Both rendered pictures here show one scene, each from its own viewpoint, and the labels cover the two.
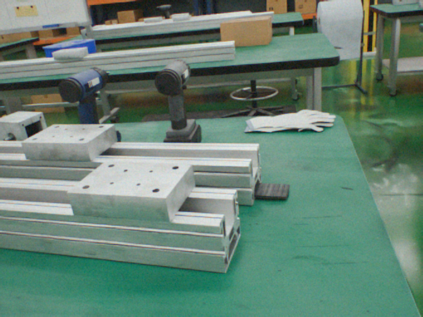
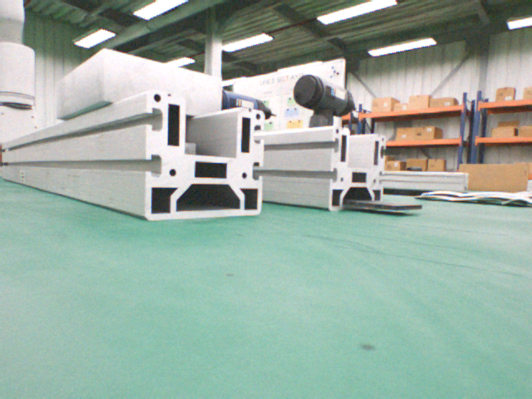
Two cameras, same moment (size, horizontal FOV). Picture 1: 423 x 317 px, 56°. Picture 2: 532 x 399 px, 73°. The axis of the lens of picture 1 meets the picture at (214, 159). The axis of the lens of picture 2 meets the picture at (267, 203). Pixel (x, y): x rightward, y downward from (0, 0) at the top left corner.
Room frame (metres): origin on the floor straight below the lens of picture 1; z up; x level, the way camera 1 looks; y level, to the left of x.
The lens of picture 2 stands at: (0.30, -0.18, 0.81)
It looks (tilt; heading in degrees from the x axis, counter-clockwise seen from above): 4 degrees down; 29
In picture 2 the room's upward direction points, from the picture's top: 2 degrees clockwise
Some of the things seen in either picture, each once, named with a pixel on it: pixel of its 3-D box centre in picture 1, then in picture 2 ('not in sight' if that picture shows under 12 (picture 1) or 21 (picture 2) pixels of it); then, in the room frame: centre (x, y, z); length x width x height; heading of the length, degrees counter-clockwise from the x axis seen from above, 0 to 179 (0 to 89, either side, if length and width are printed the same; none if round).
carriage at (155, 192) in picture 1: (135, 196); (133, 113); (0.56, 0.13, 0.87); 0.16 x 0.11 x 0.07; 71
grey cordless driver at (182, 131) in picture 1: (180, 105); (330, 140); (0.99, 0.07, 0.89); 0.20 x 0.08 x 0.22; 169
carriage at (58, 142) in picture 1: (72, 147); not in sight; (0.82, 0.30, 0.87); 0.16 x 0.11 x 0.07; 71
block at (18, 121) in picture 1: (19, 133); not in sight; (1.12, 0.55, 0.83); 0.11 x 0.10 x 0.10; 154
